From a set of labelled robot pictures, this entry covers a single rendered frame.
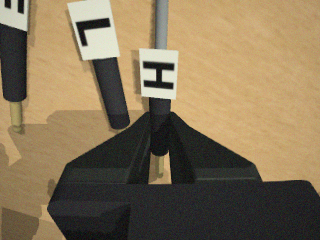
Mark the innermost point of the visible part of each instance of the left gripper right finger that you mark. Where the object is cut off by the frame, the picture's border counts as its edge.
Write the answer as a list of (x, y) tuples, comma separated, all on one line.
[(204, 160)]

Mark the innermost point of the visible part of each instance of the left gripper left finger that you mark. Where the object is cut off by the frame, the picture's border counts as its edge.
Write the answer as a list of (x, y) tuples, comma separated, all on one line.
[(116, 159)]

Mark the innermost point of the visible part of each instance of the black jack plug with white tag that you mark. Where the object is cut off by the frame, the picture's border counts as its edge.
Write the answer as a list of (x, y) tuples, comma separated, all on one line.
[(158, 71)]

